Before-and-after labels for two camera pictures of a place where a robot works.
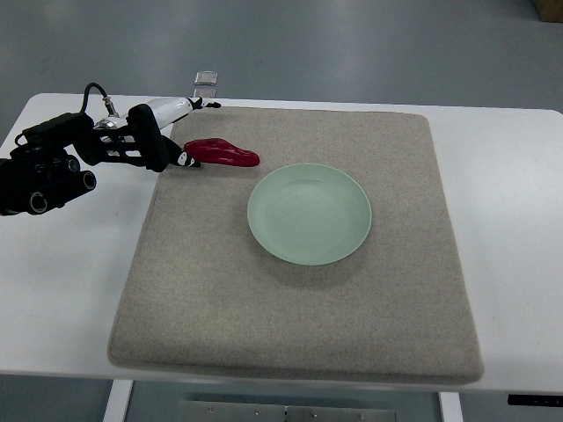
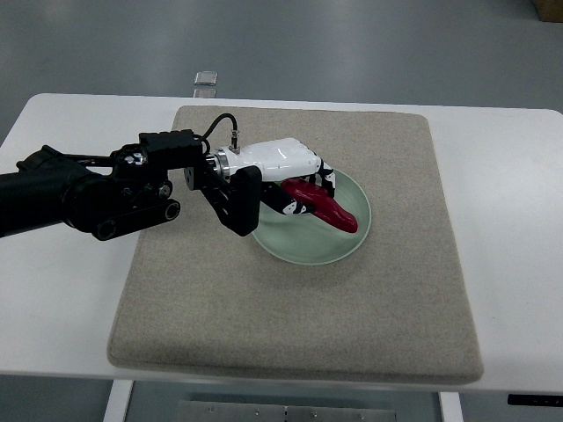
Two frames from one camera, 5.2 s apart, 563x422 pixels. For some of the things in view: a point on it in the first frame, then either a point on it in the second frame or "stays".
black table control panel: x=535 y=400 stays
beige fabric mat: x=204 y=300 stays
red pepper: x=220 y=151 to x=323 y=204
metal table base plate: x=227 y=411 stays
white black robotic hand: x=151 y=123 to x=238 y=179
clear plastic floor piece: x=205 y=83 stays
